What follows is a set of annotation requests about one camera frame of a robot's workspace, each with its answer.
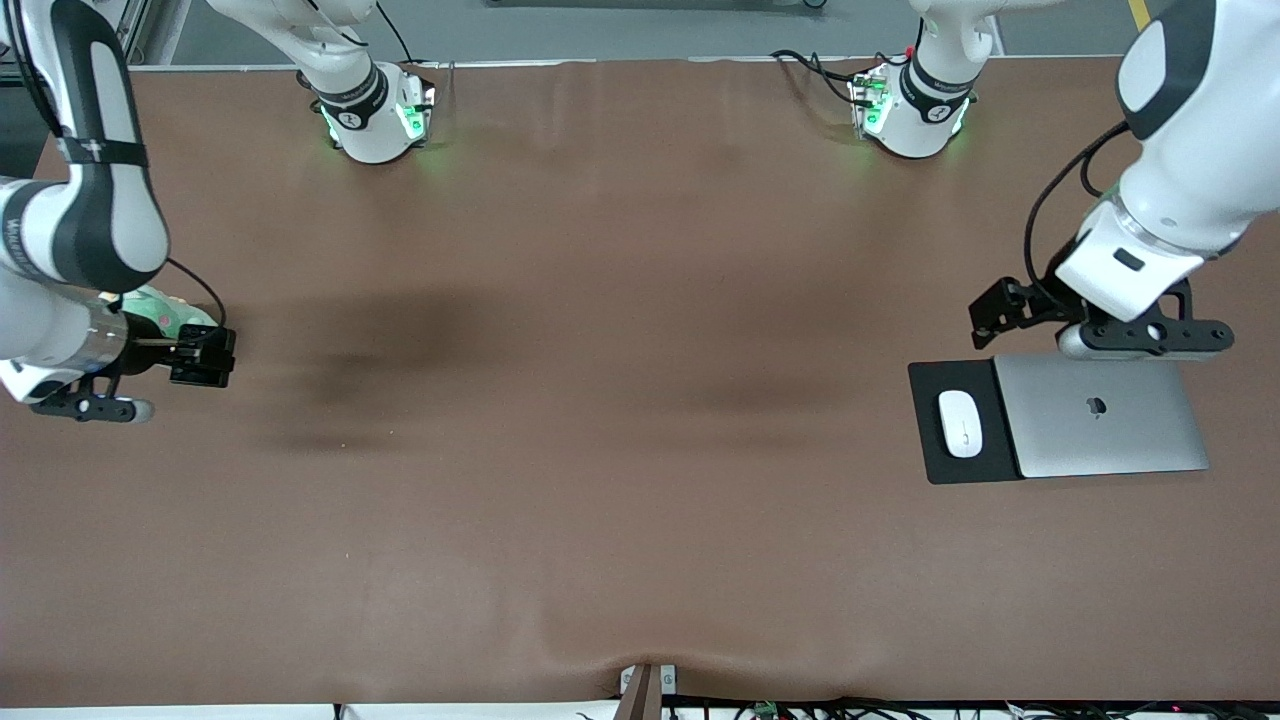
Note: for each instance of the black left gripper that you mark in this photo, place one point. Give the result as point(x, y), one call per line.
point(1040, 300)

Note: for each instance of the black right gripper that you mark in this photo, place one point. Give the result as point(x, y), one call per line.
point(150, 356)

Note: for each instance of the white computer mouse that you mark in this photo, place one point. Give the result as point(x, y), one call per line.
point(960, 423)

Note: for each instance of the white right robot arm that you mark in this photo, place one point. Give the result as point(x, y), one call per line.
point(110, 220)

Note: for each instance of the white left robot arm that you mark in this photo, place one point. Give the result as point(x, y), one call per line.
point(1200, 150)

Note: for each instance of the black mouse pad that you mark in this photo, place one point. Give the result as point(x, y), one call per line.
point(965, 470)

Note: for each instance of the green plush dinosaur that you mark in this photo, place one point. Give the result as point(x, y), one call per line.
point(165, 310)

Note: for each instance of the silver closed laptop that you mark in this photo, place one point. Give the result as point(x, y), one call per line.
point(1120, 440)

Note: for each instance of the brown table cover mat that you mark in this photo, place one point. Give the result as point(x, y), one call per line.
point(640, 550)

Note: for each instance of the grey metal table clamp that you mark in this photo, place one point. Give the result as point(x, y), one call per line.
point(628, 680)

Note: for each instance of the aluminium frame profile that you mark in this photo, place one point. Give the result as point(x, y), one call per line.
point(135, 30)

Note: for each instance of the brown camera pole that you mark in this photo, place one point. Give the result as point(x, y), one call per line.
point(643, 700)

